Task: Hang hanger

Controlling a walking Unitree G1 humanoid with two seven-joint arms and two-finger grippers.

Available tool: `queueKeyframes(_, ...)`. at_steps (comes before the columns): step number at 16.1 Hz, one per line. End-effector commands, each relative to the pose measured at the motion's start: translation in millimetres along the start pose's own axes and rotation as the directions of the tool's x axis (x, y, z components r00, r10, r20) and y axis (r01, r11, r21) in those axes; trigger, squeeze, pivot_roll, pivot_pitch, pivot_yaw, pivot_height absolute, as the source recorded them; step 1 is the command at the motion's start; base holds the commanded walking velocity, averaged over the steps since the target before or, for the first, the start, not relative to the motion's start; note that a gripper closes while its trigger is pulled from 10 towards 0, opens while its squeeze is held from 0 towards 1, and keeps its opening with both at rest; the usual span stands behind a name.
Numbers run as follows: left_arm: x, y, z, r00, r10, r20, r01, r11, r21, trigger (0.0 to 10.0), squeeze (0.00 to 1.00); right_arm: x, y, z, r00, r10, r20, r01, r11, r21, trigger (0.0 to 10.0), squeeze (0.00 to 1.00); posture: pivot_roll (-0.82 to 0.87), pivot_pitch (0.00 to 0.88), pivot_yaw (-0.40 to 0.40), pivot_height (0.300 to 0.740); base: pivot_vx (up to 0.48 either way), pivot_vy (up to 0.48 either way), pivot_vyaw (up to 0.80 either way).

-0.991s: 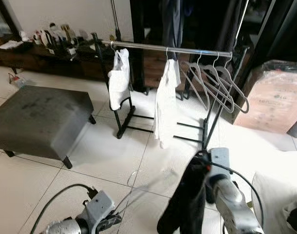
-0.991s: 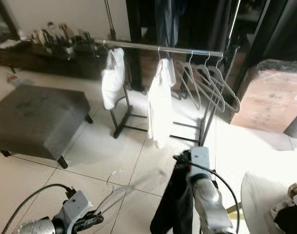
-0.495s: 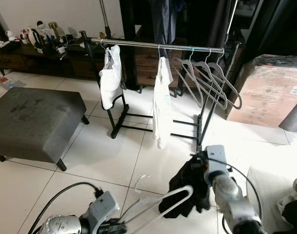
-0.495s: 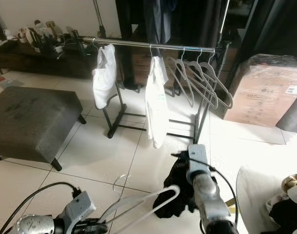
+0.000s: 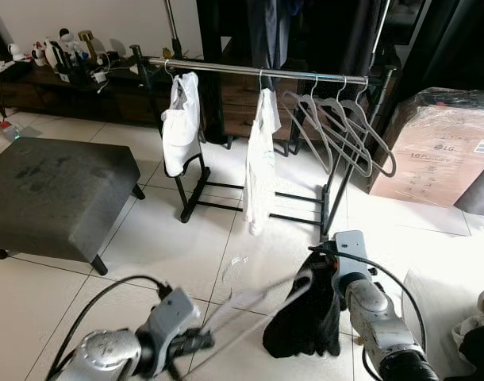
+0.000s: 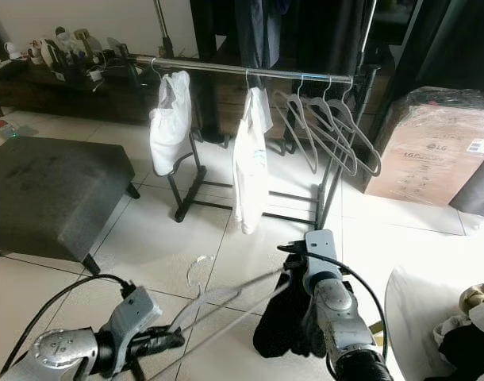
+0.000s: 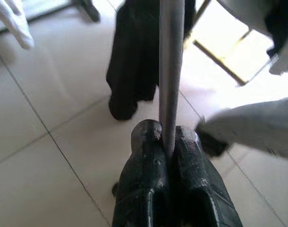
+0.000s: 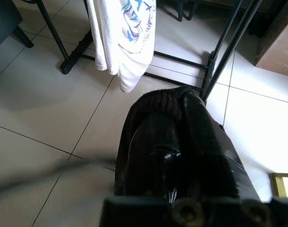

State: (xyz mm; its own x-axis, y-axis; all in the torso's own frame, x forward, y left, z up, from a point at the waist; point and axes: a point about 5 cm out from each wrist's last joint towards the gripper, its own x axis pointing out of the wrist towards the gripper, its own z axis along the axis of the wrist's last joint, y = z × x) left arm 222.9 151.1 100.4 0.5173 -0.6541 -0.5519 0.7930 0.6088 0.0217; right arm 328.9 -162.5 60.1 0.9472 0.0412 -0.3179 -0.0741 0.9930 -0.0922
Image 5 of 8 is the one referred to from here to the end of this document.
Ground grey velvet clothes hanger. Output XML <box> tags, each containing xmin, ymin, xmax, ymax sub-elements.
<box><xmin>329</xmin><ymin>79</ymin><xmax>398</xmax><ymax>177</ymax></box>
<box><xmin>305</xmin><ymin>77</ymin><xmax>378</xmax><ymax>177</ymax></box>
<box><xmin>282</xmin><ymin>75</ymin><xmax>338</xmax><ymax>175</ymax></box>
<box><xmin>186</xmin><ymin>254</ymin><xmax>322</xmax><ymax>370</ymax></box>

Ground black shirt with blue print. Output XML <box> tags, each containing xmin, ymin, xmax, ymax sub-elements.
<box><xmin>262</xmin><ymin>254</ymin><xmax>344</xmax><ymax>360</ymax></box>

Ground long white hung shirt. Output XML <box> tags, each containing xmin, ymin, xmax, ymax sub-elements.
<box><xmin>244</xmin><ymin>87</ymin><xmax>282</xmax><ymax>237</ymax></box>

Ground round white table gold legs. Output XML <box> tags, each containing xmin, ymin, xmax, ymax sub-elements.
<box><xmin>401</xmin><ymin>266</ymin><xmax>484</xmax><ymax>381</ymax></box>

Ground wrapped brown cardboard box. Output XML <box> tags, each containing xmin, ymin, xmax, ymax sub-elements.
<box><xmin>369</xmin><ymin>87</ymin><xmax>484</xmax><ymax>209</ymax></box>

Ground dark grey curtain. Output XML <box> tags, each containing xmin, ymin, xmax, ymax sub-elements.
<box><xmin>452</xmin><ymin>159</ymin><xmax>484</xmax><ymax>219</ymax></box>

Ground plain black garment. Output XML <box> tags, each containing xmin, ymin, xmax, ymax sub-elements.
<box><xmin>456</xmin><ymin>325</ymin><xmax>484</xmax><ymax>381</ymax></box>

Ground short white hung shirt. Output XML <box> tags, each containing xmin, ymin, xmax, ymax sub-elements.
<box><xmin>161</xmin><ymin>71</ymin><xmax>202</xmax><ymax>177</ymax></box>

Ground dark grey ottoman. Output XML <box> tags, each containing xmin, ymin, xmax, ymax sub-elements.
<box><xmin>0</xmin><ymin>137</ymin><xmax>145</xmax><ymax>276</ymax></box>

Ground black clothes rack silver rod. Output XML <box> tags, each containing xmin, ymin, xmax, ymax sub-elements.
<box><xmin>131</xmin><ymin>0</ymin><xmax>398</xmax><ymax>239</ymax></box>

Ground navy hanging garment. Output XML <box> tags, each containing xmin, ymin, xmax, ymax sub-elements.
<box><xmin>250</xmin><ymin>0</ymin><xmax>292</xmax><ymax>71</ymax></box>

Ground dark wooden cabinet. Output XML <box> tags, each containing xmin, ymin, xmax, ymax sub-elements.
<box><xmin>0</xmin><ymin>56</ymin><xmax>306</xmax><ymax>148</ymax></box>

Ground grey power box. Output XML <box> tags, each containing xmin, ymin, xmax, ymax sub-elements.
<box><xmin>0</xmin><ymin>119</ymin><xmax>25</xmax><ymax>144</ymax></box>

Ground gold ornament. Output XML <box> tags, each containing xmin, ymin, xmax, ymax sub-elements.
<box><xmin>78</xmin><ymin>30</ymin><xmax>98</xmax><ymax>55</ymax></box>

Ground white ornament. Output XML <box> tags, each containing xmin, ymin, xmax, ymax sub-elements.
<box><xmin>32</xmin><ymin>38</ymin><xmax>56</xmax><ymax>71</ymax></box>

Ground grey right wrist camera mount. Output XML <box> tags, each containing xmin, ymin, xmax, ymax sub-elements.
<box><xmin>335</xmin><ymin>230</ymin><xmax>372</xmax><ymax>291</ymax></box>

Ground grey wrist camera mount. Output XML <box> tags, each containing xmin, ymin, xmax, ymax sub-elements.
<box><xmin>335</xmin><ymin>230</ymin><xmax>372</xmax><ymax>291</ymax></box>
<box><xmin>143</xmin><ymin>288</ymin><xmax>203</xmax><ymax>374</ymax></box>

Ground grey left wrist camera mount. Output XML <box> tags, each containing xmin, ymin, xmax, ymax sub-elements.
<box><xmin>143</xmin><ymin>288</ymin><xmax>203</xmax><ymax>374</ymax></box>

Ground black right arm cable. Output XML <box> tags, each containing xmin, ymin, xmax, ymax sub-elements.
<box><xmin>309</xmin><ymin>244</ymin><xmax>421</xmax><ymax>378</ymax></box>

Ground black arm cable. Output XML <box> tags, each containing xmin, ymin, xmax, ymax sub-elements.
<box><xmin>48</xmin><ymin>274</ymin><xmax>173</xmax><ymax>381</ymax></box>
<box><xmin>309</xmin><ymin>244</ymin><xmax>421</xmax><ymax>378</ymax></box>

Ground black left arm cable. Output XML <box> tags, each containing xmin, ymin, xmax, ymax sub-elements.
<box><xmin>48</xmin><ymin>274</ymin><xmax>173</xmax><ymax>381</ymax></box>

